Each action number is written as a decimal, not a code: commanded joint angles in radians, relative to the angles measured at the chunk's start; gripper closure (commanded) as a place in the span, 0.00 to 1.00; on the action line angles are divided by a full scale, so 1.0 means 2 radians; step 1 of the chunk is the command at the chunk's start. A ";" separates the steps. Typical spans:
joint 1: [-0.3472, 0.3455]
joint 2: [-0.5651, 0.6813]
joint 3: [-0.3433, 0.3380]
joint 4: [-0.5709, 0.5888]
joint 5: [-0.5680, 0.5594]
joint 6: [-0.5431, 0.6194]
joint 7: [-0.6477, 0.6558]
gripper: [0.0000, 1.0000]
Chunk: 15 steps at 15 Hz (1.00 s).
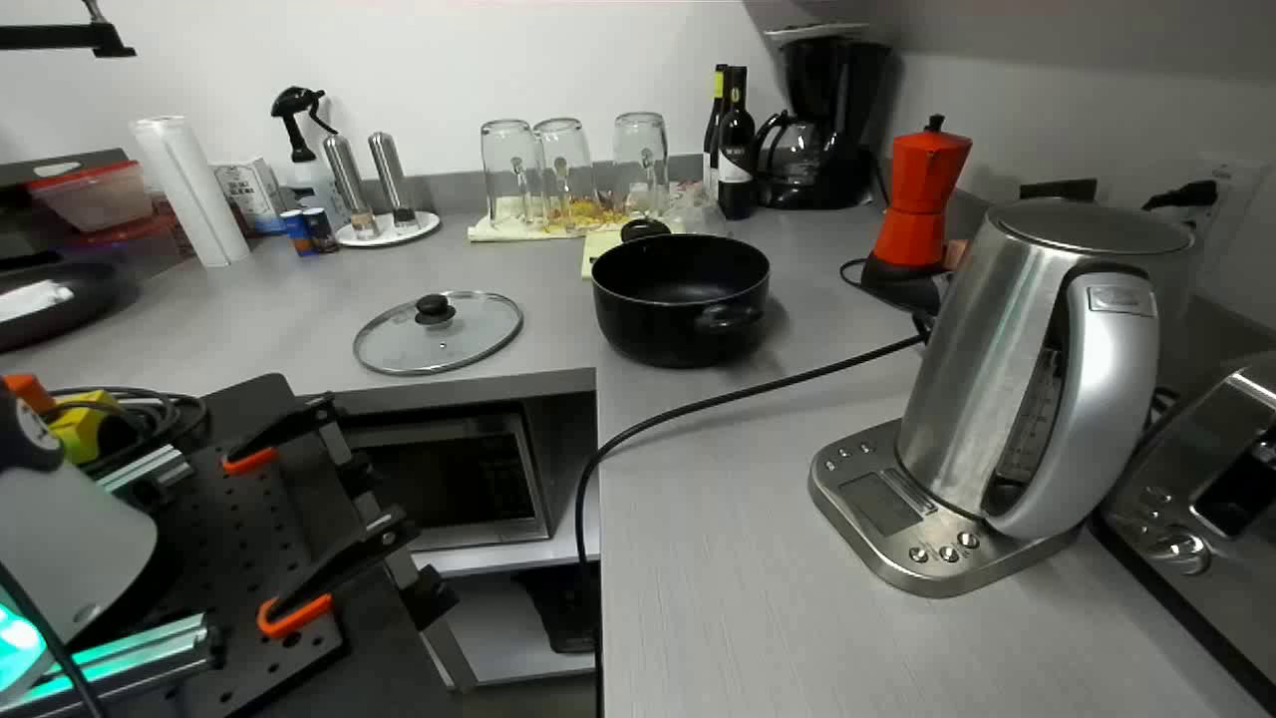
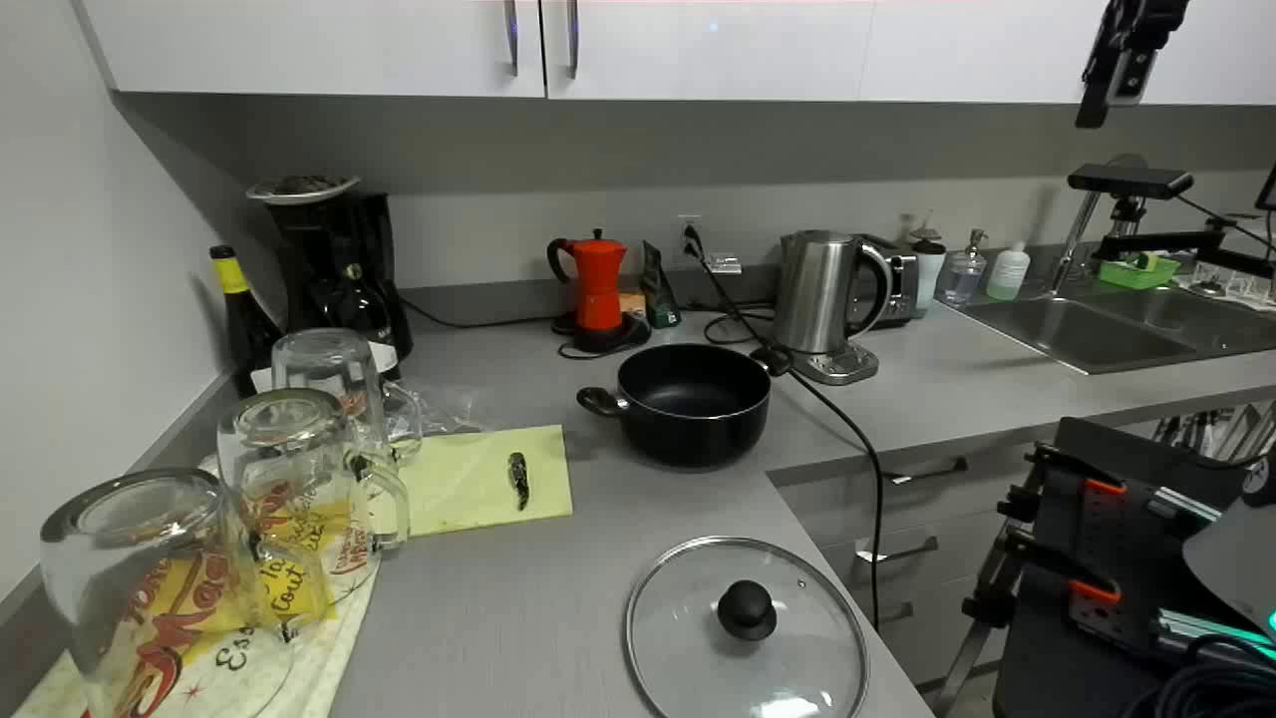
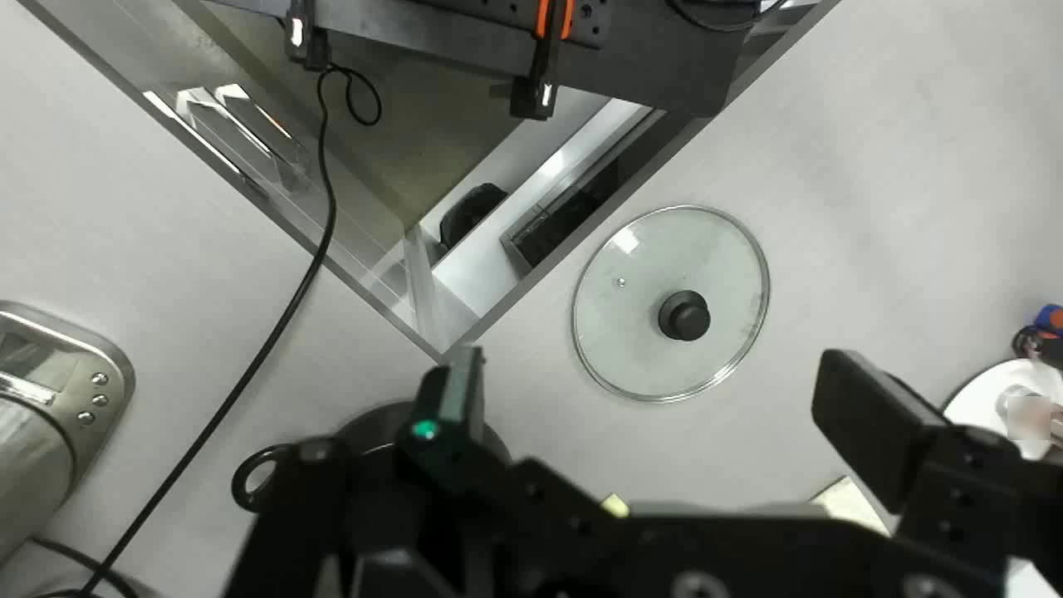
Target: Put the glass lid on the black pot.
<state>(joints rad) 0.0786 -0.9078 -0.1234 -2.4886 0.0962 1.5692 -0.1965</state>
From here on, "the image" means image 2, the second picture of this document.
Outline stainless steel electric kettle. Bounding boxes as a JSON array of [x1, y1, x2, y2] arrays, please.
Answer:
[[773, 233, 890, 387]]

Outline glass lid with black knob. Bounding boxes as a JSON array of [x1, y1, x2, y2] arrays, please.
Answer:
[[622, 539, 867, 718]]

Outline near upturned glass mug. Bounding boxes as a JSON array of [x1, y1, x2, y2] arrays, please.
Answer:
[[40, 471, 260, 672]]

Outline black cooking pot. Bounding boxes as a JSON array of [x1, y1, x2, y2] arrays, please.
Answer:
[[580, 345, 771, 468]]

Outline white upper cabinets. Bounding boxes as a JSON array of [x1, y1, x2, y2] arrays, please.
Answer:
[[73, 0, 1276, 107]]

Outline middle upturned glass mug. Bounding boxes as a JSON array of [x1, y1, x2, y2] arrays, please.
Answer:
[[216, 387, 412, 625]]

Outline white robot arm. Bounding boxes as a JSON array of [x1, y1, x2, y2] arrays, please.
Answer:
[[1072, 0, 1187, 129]]

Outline upturned glass mug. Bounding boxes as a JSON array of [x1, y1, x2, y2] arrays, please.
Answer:
[[40, 471, 260, 672], [273, 329, 423, 460], [216, 387, 412, 625]]

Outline black power cable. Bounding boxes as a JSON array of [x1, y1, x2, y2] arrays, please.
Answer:
[[678, 229, 890, 631]]

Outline white soap bottle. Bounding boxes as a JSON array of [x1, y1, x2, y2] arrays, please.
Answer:
[[987, 245, 1029, 298]]

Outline black pegboard cart with clamps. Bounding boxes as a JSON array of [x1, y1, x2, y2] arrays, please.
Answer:
[[928, 420, 1276, 718]]

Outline yellow cloth mat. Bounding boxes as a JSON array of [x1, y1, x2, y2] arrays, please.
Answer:
[[399, 422, 573, 535]]

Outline far upturned glass mug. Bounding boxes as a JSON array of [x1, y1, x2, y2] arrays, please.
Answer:
[[273, 329, 423, 460]]

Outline red moka pot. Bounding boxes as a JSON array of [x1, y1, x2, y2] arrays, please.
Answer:
[[548, 233, 626, 337]]

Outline black camera on stand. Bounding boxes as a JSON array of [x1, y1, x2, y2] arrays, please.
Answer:
[[1050, 164, 1272, 298]]

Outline black coffee maker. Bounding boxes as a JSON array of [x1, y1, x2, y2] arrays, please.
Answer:
[[249, 176, 414, 358]]

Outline stainless steel sink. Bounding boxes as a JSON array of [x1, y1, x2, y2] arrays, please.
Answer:
[[971, 292, 1276, 377]]

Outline dark wine bottle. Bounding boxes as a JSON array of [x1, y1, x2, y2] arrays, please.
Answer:
[[210, 245, 278, 394]]

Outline silver toaster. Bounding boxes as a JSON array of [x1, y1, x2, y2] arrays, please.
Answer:
[[870, 236, 945, 329]]

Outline small dark object on mat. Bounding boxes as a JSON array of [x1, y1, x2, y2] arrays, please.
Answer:
[[507, 452, 531, 512]]

